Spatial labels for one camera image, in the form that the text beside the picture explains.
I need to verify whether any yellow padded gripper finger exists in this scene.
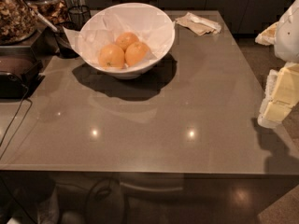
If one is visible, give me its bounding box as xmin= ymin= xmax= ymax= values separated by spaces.
xmin=255 ymin=22 xmax=278 ymax=46
xmin=258 ymin=63 xmax=299 ymax=129

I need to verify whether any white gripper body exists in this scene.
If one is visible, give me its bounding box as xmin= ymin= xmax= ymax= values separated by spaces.
xmin=274 ymin=0 xmax=299 ymax=63

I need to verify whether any orange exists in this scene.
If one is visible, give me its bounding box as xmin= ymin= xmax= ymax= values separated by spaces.
xmin=98 ymin=44 xmax=125 ymax=69
xmin=115 ymin=32 xmax=139 ymax=50
xmin=125 ymin=41 xmax=150 ymax=66

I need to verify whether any white paper bowl liner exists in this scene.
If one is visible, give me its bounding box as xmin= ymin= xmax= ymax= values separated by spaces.
xmin=63 ymin=5 xmax=176 ymax=69

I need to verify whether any white ceramic bowl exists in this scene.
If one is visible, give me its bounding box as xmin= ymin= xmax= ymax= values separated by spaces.
xmin=77 ymin=2 xmax=176 ymax=80

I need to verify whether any folded beige napkin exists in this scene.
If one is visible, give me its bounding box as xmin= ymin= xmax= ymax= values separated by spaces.
xmin=176 ymin=12 xmax=221 ymax=35

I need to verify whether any black appliance tray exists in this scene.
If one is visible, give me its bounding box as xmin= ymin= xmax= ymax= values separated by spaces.
xmin=0 ymin=50 xmax=43 ymax=99

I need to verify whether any large glass jar of nuts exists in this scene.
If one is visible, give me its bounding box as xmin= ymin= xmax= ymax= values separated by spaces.
xmin=0 ymin=0 xmax=36 ymax=46

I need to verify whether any black wire cup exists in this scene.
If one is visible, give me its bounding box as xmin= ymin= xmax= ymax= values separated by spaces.
xmin=68 ymin=5 xmax=91 ymax=30

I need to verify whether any black cable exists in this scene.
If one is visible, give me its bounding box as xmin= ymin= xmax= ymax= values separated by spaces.
xmin=0 ymin=73 xmax=34 ymax=161

